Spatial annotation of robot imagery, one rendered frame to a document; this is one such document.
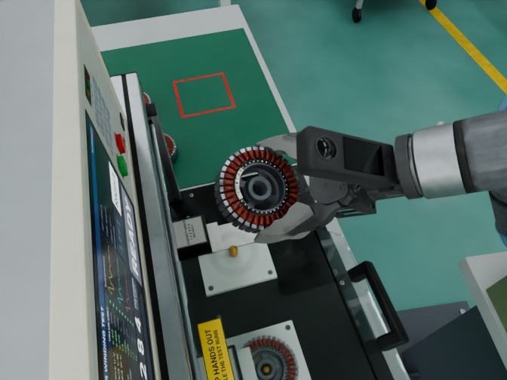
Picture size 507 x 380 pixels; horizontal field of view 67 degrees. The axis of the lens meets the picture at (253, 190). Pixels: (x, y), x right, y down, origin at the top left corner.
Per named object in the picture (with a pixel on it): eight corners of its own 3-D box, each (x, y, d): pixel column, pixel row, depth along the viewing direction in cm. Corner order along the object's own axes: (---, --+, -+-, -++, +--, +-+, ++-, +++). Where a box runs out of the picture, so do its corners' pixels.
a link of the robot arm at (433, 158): (460, 182, 35) (448, 103, 38) (408, 190, 38) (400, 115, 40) (471, 201, 41) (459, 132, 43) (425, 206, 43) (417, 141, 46)
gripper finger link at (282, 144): (273, 157, 57) (323, 179, 51) (250, 143, 53) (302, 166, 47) (282, 139, 57) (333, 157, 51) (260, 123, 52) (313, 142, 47)
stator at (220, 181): (290, 160, 56) (302, 151, 52) (291, 237, 52) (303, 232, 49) (215, 149, 52) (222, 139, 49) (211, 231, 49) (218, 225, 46)
